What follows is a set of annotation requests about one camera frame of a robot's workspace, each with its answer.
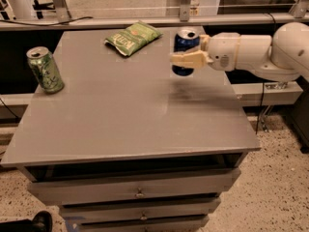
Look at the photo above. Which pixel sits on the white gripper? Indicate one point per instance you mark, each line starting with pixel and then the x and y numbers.
pixel 222 51

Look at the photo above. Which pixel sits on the blue pepsi can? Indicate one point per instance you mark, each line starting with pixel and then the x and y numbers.
pixel 185 39

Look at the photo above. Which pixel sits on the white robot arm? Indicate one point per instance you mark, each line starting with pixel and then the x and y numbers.
pixel 282 57

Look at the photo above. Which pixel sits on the green jalapeno chip bag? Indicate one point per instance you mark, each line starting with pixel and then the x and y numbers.
pixel 133 38

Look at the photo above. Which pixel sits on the green soda can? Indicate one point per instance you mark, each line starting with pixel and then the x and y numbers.
pixel 45 70

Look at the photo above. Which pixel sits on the grey drawer cabinet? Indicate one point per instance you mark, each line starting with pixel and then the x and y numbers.
pixel 120 117

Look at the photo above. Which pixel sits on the top drawer with knob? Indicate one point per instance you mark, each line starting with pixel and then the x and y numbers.
pixel 134 187

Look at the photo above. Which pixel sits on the drawer with knob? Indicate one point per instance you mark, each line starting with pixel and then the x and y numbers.
pixel 141 210
pixel 134 187

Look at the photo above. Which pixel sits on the middle drawer with knob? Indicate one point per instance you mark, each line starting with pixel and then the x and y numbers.
pixel 141 210

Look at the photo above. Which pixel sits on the bottom drawer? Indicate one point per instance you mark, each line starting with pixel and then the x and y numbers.
pixel 152 225

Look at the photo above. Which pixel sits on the white pipe top left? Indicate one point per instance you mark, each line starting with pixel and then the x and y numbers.
pixel 22 9

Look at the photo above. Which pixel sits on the black object bottom left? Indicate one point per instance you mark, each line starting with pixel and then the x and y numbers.
pixel 42 222

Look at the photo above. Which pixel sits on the metal post bracket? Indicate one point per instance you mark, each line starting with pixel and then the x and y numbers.
pixel 185 10

